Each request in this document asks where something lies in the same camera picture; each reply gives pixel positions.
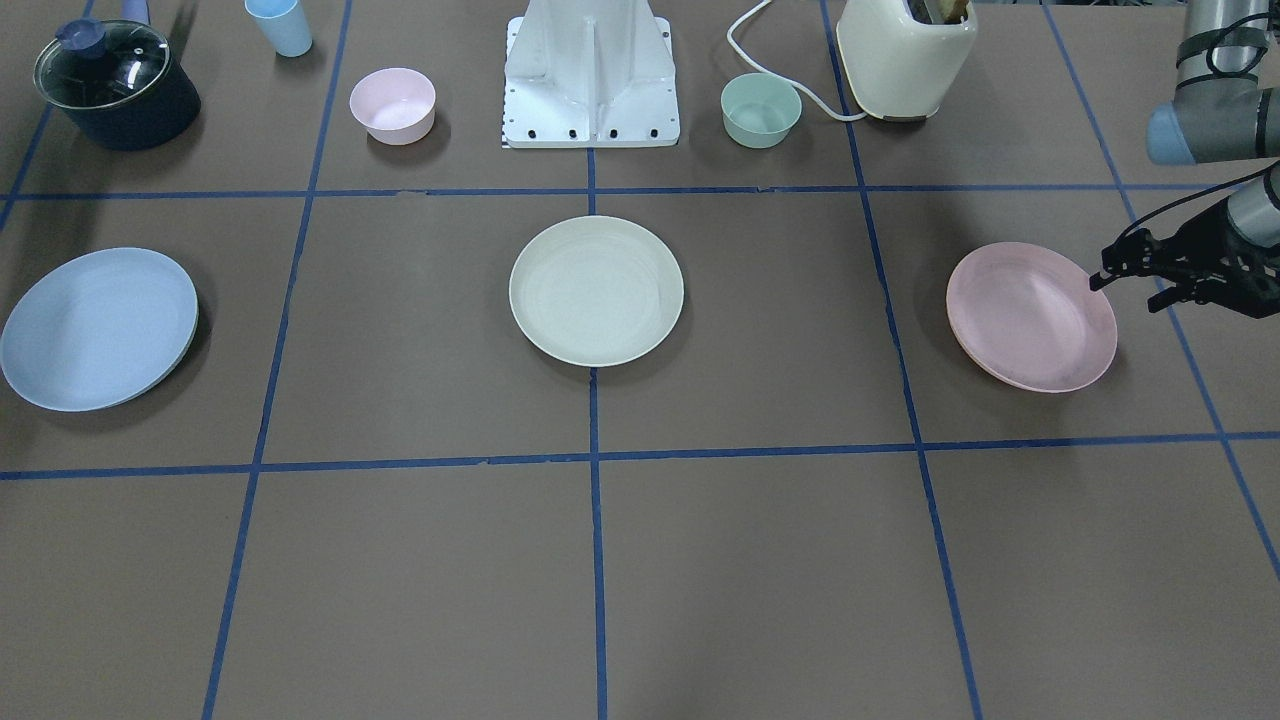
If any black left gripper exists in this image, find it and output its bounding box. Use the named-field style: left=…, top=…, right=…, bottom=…
left=1088, top=200, right=1279, bottom=319

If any blue plate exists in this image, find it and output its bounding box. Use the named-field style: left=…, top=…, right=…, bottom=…
left=1, top=247, right=198, bottom=413

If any pink plate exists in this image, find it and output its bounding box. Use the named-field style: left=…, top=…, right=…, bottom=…
left=945, top=242, right=1117, bottom=395

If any cream plate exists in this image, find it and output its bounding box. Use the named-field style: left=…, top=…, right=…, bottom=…
left=508, top=217, right=685, bottom=368

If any white toaster cable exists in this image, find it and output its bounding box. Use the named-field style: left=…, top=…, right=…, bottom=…
left=726, top=0, right=867, bottom=123

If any cream toaster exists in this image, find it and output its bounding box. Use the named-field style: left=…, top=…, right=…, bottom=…
left=835, top=1, right=980, bottom=123

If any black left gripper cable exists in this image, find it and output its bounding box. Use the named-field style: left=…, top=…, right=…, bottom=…
left=1110, top=165, right=1280, bottom=261

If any pink bowl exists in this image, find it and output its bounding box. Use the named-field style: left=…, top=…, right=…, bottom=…
left=348, top=67, right=436, bottom=146

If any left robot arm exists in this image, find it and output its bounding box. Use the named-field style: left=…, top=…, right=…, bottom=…
left=1089, top=1, right=1279, bottom=319

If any dark pot with glass lid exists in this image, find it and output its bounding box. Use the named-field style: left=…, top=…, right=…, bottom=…
left=32, top=1, right=202, bottom=151

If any blue cup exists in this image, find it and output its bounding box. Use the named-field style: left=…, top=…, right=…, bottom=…
left=244, top=0, right=314, bottom=58

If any green bowl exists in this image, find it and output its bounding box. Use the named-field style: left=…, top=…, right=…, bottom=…
left=719, top=73, right=803, bottom=149

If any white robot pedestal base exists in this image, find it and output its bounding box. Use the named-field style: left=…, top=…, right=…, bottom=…
left=500, top=1, right=681, bottom=149

